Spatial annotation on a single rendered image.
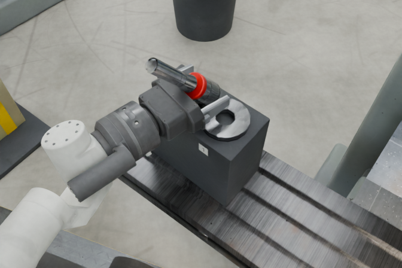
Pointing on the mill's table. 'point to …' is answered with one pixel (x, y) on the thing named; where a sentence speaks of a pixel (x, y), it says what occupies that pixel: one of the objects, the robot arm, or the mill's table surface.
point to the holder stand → (220, 149)
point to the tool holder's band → (198, 87)
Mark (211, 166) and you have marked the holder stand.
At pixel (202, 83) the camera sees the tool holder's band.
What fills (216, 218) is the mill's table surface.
